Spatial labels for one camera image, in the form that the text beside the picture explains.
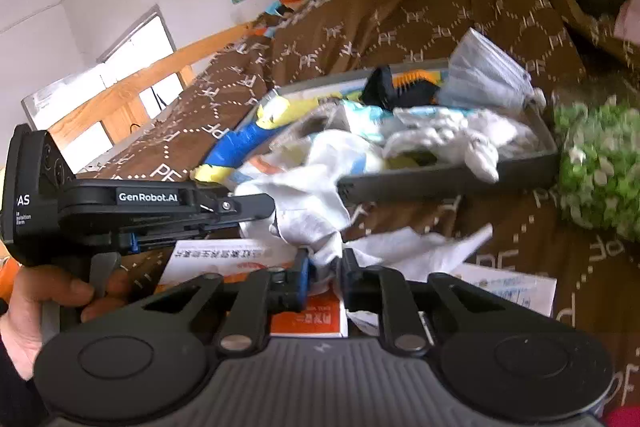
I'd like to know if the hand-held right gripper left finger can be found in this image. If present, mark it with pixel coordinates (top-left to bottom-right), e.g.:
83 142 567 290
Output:
127 248 312 355

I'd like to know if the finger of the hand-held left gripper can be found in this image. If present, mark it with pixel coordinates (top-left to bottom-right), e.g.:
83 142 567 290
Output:
57 179 277 229
116 226 233 254

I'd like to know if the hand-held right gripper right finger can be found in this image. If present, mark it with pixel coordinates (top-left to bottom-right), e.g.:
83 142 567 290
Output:
336 247 503 355

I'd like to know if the white diaper with blue patch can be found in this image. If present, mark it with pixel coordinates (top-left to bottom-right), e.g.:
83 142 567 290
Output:
234 167 493 308

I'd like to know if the grey tray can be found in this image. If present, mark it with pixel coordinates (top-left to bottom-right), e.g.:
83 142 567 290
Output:
250 57 559 208

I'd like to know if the person's left forearm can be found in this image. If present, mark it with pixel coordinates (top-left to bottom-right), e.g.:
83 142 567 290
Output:
0 337 48 427

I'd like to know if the person's left hand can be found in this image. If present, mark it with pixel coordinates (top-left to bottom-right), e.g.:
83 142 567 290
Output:
0 264 132 380

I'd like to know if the orange white carton box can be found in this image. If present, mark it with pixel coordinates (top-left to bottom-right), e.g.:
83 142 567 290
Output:
155 242 349 339

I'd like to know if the orange teal striped blanket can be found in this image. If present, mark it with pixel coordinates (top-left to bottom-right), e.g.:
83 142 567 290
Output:
0 252 22 304

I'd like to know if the cartoon drawing sheet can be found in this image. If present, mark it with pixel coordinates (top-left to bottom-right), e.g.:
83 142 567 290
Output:
192 94 321 184

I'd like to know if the wooden bed headboard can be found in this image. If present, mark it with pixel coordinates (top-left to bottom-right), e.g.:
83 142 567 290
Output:
47 22 257 148

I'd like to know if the window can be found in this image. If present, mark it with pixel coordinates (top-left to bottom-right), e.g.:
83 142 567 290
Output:
95 4 176 68

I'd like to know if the white flat carton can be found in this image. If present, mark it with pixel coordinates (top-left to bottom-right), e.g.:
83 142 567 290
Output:
462 261 558 319

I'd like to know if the white crumpled cloth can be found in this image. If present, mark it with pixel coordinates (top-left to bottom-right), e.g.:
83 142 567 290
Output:
382 107 544 184

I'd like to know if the black orange comb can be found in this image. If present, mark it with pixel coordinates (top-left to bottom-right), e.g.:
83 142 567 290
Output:
361 66 442 110

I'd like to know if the pack of face masks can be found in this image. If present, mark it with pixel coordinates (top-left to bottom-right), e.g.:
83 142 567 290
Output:
440 29 534 108

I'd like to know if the brown printed quilt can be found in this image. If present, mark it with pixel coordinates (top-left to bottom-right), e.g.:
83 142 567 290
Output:
85 0 640 408

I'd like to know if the bag of green white pellets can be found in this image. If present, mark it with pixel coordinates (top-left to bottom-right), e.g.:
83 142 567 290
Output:
552 99 640 242

